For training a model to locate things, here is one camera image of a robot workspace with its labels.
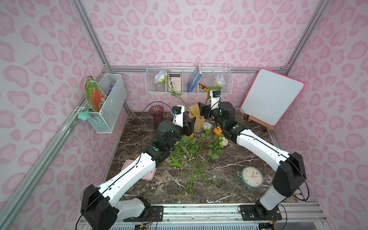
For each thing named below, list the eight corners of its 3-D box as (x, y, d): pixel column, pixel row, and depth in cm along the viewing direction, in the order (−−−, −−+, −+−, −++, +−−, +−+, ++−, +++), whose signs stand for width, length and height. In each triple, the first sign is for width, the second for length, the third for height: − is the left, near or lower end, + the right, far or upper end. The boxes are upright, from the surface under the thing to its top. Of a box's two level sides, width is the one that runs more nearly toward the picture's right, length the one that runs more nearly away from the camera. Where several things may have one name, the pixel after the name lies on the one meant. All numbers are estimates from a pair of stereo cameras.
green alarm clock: (242, 188, 83) (244, 186, 80) (238, 168, 90) (239, 166, 88) (264, 188, 83) (267, 186, 80) (258, 168, 90) (260, 166, 88)
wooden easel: (246, 121, 115) (248, 117, 112) (247, 119, 117) (249, 115, 113) (270, 132, 108) (273, 128, 105) (271, 130, 109) (274, 126, 106)
